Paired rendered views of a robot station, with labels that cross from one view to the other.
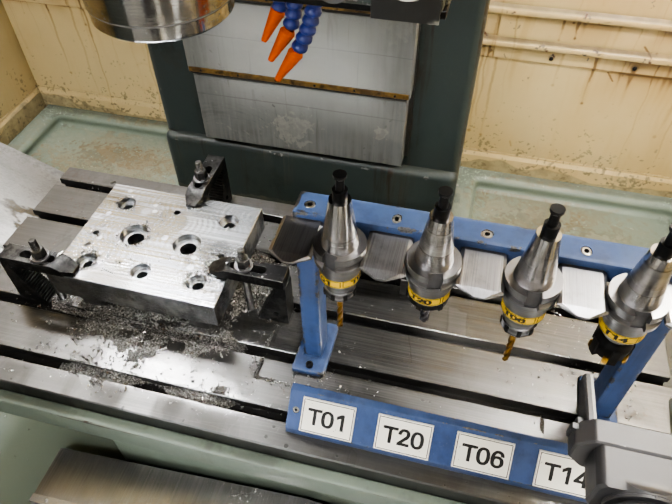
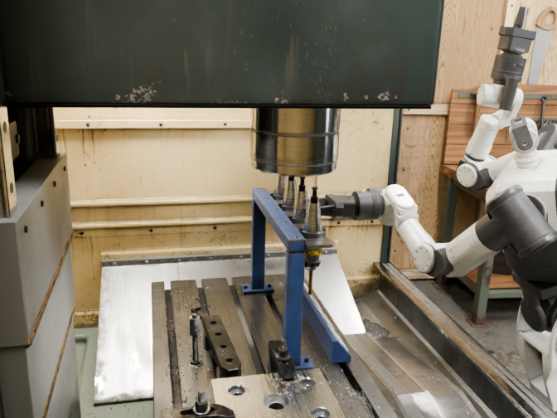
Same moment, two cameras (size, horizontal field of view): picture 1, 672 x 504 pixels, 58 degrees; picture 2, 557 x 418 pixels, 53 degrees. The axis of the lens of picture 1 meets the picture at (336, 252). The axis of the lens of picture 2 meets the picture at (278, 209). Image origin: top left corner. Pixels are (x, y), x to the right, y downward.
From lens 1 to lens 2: 1.56 m
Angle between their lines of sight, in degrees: 95
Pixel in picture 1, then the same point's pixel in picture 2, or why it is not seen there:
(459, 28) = not seen: hidden behind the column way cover
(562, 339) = (222, 299)
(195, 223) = (250, 405)
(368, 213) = (288, 226)
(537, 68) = not seen: outside the picture
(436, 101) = not seen: hidden behind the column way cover
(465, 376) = (267, 319)
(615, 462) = (346, 201)
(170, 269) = (307, 398)
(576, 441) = (342, 207)
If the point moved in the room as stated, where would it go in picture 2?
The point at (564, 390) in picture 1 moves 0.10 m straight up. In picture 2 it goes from (254, 296) to (254, 266)
